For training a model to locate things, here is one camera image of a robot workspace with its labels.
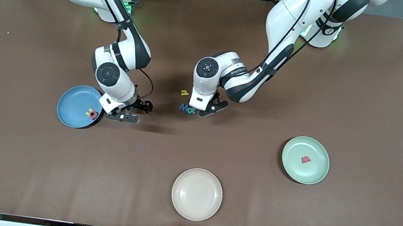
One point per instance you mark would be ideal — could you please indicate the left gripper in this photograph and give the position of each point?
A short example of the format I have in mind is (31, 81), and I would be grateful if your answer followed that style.
(217, 93)

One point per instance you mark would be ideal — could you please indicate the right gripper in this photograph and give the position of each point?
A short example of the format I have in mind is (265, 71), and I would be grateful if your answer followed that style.
(140, 104)

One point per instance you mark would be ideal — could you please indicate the blue uppercase letter W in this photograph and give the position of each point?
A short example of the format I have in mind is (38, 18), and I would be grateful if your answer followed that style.
(184, 107)

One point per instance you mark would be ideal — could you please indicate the red uppercase letter Q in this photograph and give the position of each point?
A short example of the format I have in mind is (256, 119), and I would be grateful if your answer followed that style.
(96, 115)

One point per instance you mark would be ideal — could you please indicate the yellow uppercase letter H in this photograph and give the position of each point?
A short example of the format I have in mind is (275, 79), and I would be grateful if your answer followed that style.
(87, 113)

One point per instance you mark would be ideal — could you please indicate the red lowercase letter w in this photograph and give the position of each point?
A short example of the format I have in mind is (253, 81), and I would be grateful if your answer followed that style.
(306, 160)

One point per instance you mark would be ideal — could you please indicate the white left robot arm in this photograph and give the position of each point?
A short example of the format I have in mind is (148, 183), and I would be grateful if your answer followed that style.
(292, 16)

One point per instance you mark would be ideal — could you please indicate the teal lowercase letter b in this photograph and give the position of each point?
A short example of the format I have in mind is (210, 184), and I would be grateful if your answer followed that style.
(191, 111)

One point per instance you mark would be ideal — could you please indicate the blue plate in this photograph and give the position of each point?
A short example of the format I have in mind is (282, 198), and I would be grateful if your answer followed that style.
(74, 106)

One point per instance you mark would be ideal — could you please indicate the beige plate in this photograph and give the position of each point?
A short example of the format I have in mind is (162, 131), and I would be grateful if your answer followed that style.
(196, 194)

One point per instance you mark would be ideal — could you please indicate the green plate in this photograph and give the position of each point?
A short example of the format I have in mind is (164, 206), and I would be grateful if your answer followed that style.
(303, 173)

